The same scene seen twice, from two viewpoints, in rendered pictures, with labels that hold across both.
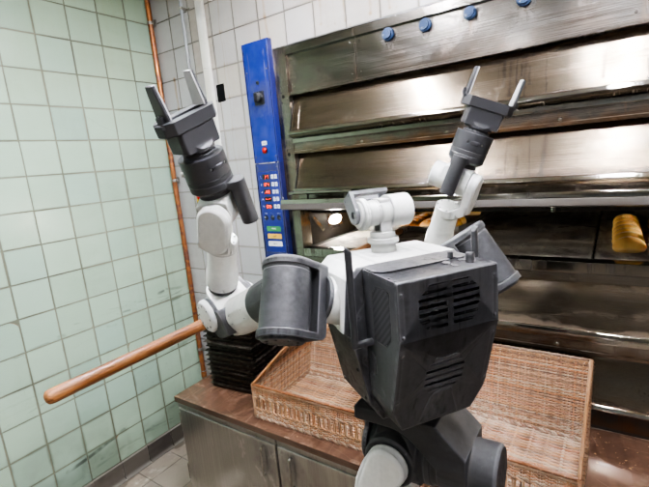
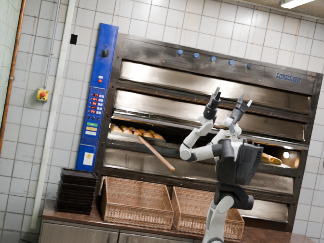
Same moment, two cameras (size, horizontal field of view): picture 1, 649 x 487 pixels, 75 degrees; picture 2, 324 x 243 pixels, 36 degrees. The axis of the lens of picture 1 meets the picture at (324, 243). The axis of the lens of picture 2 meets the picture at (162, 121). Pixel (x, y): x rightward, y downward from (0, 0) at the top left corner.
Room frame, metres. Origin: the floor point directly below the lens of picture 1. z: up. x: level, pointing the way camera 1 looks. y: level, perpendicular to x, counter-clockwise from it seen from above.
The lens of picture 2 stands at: (-1.40, 2.83, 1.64)
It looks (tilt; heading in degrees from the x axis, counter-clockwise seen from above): 3 degrees down; 316
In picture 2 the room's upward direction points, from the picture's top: 10 degrees clockwise
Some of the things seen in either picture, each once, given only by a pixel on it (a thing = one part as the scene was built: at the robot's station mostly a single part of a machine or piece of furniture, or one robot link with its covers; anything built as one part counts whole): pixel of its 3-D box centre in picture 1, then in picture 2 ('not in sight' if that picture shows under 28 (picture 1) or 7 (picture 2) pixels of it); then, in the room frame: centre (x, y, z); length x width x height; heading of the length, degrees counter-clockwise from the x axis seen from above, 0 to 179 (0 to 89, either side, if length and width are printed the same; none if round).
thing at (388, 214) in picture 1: (383, 216); (235, 132); (0.85, -0.12, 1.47); 0.10 x 0.07 x 0.09; 111
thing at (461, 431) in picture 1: (430, 441); (234, 196); (0.79, -0.18, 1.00); 0.28 x 0.13 x 0.18; 56
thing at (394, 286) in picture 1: (403, 321); (237, 161); (0.79, -0.14, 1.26); 0.34 x 0.30 x 0.36; 111
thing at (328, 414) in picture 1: (338, 373); (136, 201); (1.63, -0.01, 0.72); 0.56 x 0.49 x 0.28; 57
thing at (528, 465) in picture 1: (492, 410); (206, 211); (1.29, -0.51, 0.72); 0.56 x 0.49 x 0.28; 55
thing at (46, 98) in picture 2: not in sight; (43, 94); (2.34, 0.62, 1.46); 0.10 x 0.07 x 0.10; 55
